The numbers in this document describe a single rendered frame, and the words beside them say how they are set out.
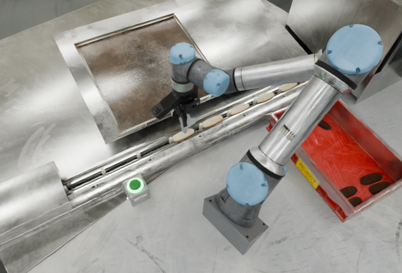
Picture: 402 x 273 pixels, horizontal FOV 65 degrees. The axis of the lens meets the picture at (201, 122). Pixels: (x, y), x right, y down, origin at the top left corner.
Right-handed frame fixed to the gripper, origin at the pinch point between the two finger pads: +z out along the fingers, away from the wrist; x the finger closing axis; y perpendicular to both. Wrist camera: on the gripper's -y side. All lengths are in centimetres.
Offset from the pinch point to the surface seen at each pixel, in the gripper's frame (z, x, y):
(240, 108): 7.9, -0.6, 30.4
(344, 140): 11, -34, 61
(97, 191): 7.8, -7.0, -35.9
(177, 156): 7.7, -8.2, -4.9
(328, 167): 11, -40, 45
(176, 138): 8.1, -0.4, -1.2
